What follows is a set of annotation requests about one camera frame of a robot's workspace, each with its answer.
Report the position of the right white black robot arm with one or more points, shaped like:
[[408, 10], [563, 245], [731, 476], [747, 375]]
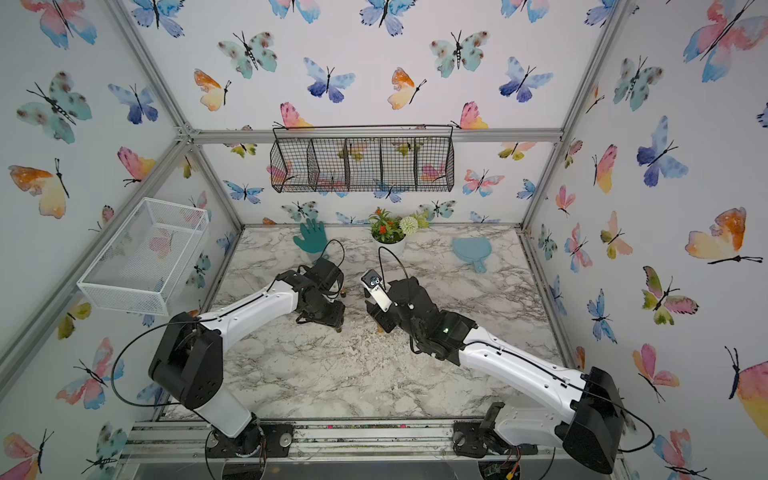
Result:
[[580, 412]]

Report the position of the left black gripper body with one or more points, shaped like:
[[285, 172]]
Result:
[[327, 312]]

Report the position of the potted flower plant white pot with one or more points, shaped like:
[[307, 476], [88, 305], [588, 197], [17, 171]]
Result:
[[391, 231]]

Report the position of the aluminium front rail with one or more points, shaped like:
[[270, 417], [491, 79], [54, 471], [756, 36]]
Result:
[[324, 440]]

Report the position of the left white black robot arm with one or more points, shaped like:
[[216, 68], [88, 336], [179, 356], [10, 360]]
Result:
[[188, 362]]

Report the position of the green rubber glove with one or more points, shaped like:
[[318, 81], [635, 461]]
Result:
[[312, 238]]

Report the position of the black wire wall basket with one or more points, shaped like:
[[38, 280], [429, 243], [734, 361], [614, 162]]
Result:
[[363, 159]]

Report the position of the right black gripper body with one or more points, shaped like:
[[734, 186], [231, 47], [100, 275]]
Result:
[[392, 319]]

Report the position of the white mesh wall basket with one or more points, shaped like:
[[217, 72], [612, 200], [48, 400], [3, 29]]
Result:
[[146, 259]]

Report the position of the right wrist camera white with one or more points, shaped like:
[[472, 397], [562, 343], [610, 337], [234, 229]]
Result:
[[376, 289]]

